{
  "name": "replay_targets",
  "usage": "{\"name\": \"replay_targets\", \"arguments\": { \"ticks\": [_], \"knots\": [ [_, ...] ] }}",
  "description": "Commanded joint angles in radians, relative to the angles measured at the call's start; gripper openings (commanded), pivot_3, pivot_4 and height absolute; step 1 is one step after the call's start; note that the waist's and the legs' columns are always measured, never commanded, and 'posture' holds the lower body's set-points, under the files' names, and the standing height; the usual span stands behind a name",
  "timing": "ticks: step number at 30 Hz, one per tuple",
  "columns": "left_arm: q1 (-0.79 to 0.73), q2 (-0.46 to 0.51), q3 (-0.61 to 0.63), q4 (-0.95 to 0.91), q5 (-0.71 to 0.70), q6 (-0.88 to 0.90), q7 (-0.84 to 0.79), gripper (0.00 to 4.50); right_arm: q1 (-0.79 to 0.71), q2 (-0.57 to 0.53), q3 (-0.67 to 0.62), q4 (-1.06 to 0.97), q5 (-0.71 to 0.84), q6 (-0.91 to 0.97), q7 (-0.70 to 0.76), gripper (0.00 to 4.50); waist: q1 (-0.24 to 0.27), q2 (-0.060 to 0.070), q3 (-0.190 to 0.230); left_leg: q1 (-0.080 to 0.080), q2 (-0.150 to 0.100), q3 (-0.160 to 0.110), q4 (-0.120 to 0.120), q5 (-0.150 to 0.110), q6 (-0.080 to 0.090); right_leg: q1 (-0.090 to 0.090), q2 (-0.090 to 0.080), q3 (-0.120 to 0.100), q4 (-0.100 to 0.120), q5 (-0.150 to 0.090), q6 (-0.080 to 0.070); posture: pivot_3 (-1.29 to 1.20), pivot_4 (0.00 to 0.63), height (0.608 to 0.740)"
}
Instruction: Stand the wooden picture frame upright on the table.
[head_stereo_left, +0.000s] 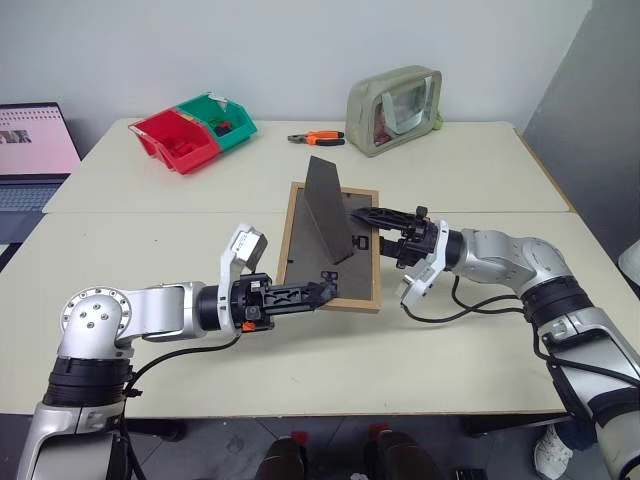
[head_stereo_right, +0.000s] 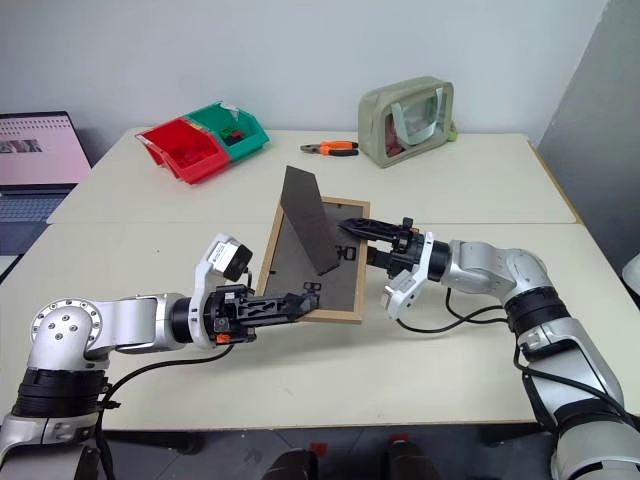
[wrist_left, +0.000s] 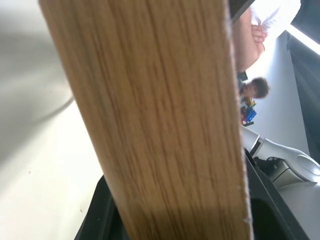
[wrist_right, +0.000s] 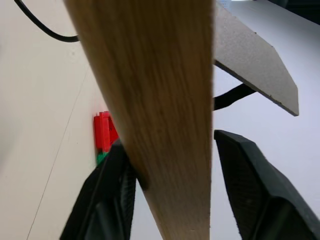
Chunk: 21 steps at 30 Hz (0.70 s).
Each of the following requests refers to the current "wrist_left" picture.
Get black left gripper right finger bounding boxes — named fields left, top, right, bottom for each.
left=243, top=146, right=310, bottom=240

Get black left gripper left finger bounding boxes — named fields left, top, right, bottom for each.
left=74, top=174, right=131, bottom=240

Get wooden board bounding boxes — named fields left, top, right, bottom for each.
left=38, top=0, right=255, bottom=240

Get person's bare hand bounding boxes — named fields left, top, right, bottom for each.
left=250, top=24, right=269, bottom=46

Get colourful toy blocks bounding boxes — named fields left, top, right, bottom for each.
left=240, top=95, right=259, bottom=126

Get dark grey curtain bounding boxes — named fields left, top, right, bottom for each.
left=286, top=31, right=320, bottom=167

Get seated person with dark hair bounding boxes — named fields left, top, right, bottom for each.
left=238, top=76, right=272, bottom=101

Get person in white shirt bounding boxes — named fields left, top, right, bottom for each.
left=249, top=0, right=320, bottom=55

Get dark board edge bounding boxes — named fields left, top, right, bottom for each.
left=229, top=0, right=255, bottom=26

